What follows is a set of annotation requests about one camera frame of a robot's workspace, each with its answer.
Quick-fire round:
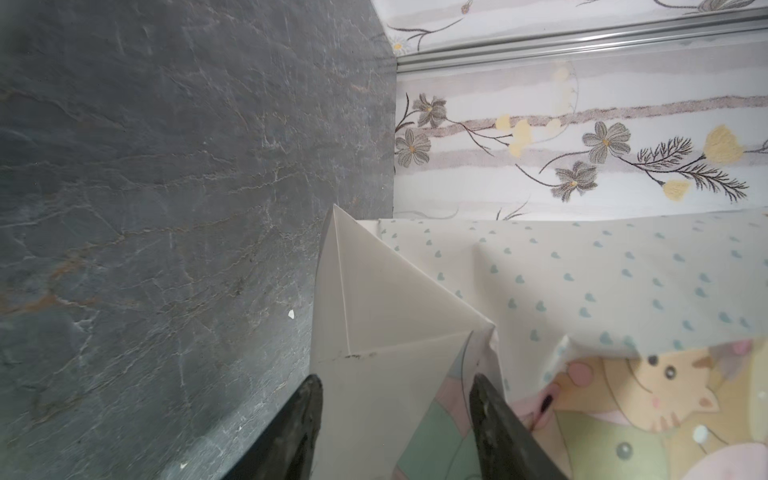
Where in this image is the patterned white paper bag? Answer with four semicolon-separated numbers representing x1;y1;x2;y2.
310;207;767;479

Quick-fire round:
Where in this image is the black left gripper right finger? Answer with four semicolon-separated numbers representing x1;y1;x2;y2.
469;374;567;480

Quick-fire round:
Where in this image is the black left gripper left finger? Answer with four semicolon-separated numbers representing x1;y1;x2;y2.
223;374;323;480

